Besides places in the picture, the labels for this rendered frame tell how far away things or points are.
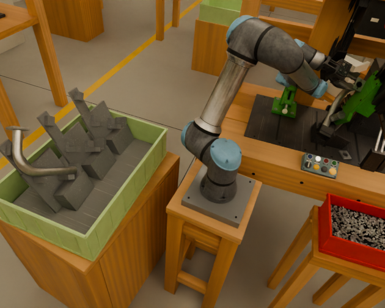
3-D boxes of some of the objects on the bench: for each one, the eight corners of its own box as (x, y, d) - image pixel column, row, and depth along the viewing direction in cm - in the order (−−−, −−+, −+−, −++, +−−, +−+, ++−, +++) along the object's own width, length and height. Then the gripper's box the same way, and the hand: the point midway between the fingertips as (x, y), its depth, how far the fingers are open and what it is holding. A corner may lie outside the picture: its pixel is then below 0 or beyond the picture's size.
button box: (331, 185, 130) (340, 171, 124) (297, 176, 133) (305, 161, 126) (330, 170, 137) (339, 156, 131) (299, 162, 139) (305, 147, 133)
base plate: (487, 205, 128) (491, 201, 126) (242, 139, 146) (244, 135, 144) (456, 145, 157) (459, 142, 156) (255, 96, 175) (256, 93, 174)
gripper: (319, 70, 123) (362, 94, 124) (331, 47, 123) (374, 71, 124) (310, 75, 131) (351, 97, 133) (321, 54, 131) (362, 76, 133)
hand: (355, 85), depth 131 cm, fingers closed on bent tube, 3 cm apart
